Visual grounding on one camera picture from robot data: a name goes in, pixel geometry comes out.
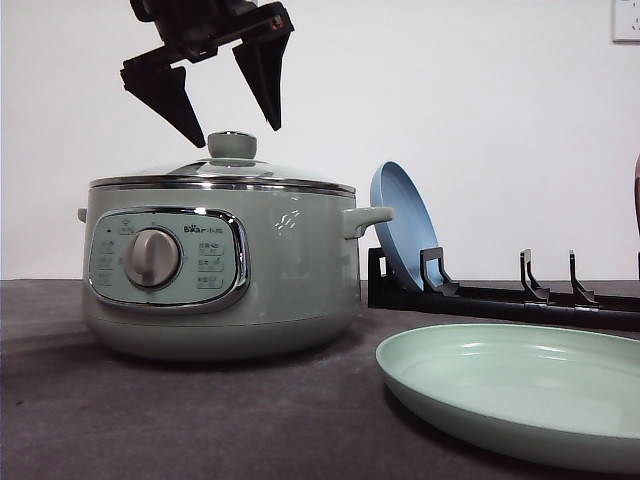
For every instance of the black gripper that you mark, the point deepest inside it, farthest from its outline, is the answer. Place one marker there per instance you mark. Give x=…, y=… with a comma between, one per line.
x=194, y=30

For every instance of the glass lid with green knob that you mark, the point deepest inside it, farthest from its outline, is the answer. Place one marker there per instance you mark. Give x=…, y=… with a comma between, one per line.
x=231, y=167

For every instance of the green plate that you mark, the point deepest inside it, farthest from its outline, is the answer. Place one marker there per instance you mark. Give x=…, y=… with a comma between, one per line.
x=564, y=395

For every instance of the green electric steamer pot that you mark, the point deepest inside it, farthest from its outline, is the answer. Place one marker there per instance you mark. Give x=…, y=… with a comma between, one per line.
x=222, y=272

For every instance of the blue plate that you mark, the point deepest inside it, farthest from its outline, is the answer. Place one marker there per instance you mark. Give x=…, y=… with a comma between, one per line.
x=411, y=227

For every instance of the black plate rack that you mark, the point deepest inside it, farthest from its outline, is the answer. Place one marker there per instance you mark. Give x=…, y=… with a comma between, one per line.
x=532, y=304

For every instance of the dark red object right edge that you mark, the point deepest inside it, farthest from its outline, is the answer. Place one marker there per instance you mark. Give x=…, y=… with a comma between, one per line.
x=637, y=192

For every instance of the white wall socket right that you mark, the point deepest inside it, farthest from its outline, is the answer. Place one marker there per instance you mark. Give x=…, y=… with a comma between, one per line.
x=624, y=23

